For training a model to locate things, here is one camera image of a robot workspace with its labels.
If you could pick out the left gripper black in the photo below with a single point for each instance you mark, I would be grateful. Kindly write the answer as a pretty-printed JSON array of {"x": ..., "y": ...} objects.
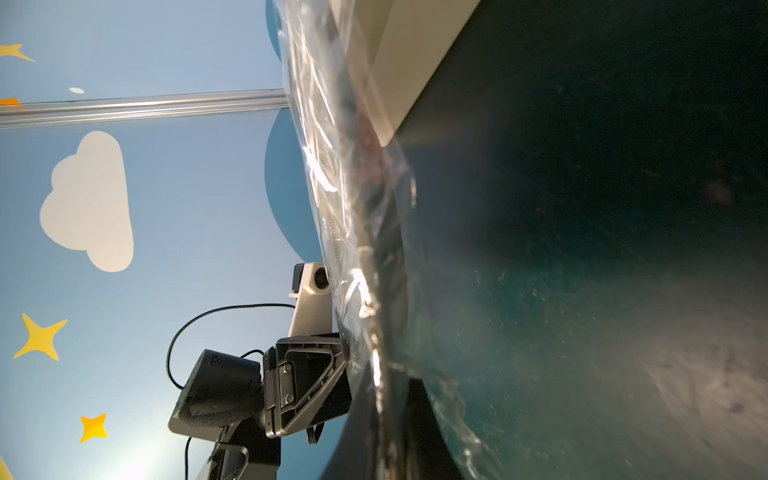
[{"x": 305, "y": 384}]

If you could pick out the clear plastic wrap sheet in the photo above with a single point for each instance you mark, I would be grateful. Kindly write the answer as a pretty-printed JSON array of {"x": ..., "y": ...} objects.
[{"x": 406, "y": 417}]

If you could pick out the cream plastic wrap dispenser box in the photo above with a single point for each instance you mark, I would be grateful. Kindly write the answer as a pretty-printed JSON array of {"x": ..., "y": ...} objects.
[{"x": 394, "y": 48}]

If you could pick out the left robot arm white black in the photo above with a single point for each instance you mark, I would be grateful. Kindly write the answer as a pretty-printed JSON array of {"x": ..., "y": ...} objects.
[{"x": 247, "y": 406}]

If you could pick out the horizontal aluminium back bar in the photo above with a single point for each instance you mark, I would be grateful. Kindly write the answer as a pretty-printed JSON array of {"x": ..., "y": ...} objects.
[{"x": 139, "y": 108}]

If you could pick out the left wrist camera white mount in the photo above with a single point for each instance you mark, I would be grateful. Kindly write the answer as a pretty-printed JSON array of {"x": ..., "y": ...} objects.
[{"x": 313, "y": 308}]

